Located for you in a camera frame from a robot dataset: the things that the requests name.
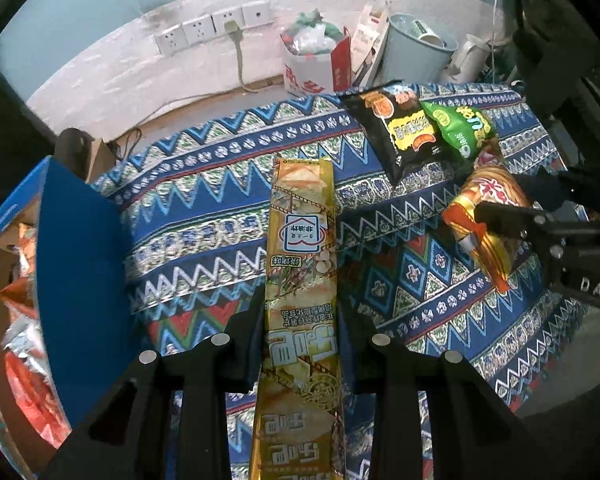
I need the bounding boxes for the orange red snack bag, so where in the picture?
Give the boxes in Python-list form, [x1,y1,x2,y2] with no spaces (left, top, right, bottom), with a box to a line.
[442,139,531,294]

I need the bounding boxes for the yellow long cracker packet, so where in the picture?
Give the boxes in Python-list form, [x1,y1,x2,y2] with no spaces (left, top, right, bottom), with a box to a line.
[249,158,346,479]

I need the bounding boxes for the green bean snack bag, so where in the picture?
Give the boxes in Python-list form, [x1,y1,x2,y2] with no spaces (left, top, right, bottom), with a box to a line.
[422,102,496,159]

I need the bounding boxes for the black chips snack bag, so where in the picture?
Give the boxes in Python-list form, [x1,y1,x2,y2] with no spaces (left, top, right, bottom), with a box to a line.
[338,80,453,188]

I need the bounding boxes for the blue cardboard storage box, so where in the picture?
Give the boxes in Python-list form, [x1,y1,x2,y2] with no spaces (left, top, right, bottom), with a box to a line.
[0,156,138,479]

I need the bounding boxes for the orange snack bag in box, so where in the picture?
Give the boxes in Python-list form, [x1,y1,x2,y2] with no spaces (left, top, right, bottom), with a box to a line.
[0,223,71,448]

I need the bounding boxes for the black jacket person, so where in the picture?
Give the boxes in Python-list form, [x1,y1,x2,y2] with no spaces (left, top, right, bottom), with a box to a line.
[505,0,600,167]

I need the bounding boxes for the white kettle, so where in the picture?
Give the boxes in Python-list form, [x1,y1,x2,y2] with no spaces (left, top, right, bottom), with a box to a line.
[440,34,491,84]

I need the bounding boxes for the patterned blue table cloth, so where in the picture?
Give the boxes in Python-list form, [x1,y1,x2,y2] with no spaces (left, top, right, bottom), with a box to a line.
[90,81,592,480]

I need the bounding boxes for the light blue trash bin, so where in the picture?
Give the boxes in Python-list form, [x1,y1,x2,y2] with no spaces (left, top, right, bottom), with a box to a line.
[377,13,458,84]

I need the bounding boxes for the flat cardboard pieces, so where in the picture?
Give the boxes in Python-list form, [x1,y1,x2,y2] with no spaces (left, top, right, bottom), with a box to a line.
[351,0,390,87]

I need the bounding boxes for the black round device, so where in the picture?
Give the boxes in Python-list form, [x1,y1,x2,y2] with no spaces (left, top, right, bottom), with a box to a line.
[54,128,93,180]

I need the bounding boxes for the red white paper bag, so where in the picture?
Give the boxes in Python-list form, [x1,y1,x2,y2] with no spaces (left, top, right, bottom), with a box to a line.
[279,9,352,96]

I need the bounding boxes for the white wall socket strip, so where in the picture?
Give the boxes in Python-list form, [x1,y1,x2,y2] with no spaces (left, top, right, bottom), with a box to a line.
[154,0,273,56]

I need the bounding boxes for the grey power cable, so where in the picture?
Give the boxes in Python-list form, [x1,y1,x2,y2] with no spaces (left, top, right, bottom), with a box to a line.
[223,20,261,96]

